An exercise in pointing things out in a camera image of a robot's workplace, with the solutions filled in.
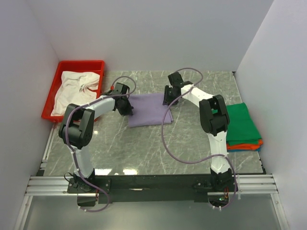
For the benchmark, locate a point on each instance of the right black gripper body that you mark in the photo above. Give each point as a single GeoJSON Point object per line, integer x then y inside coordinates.
{"type": "Point", "coordinates": [169, 96]}

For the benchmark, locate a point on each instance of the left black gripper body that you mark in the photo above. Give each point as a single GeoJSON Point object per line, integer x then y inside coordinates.
{"type": "Point", "coordinates": [126, 108]}

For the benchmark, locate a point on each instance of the lavender t shirt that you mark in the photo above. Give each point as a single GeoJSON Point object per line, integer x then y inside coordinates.
{"type": "Point", "coordinates": [148, 110]}

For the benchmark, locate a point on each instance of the green t shirt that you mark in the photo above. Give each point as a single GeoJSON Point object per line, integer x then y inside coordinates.
{"type": "Point", "coordinates": [241, 129]}

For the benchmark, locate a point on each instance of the orange t shirt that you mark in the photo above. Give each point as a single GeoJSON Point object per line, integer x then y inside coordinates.
{"type": "Point", "coordinates": [245, 146]}

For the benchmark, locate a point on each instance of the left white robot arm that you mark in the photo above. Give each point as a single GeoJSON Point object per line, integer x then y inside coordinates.
{"type": "Point", "coordinates": [76, 131]}

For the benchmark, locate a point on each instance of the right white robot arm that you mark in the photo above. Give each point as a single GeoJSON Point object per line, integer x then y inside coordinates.
{"type": "Point", "coordinates": [214, 120]}

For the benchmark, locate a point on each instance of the red plastic bin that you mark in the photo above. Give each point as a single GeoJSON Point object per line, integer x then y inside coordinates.
{"type": "Point", "coordinates": [96, 66]}

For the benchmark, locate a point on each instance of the white crumpled t shirt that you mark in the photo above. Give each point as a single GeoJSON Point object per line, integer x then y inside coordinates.
{"type": "Point", "coordinates": [76, 88]}

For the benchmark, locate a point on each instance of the black base beam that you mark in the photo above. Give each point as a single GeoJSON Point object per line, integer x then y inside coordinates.
{"type": "Point", "coordinates": [147, 188]}

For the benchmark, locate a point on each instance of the aluminium frame rail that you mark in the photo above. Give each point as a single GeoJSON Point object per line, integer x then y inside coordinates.
{"type": "Point", "coordinates": [253, 184]}

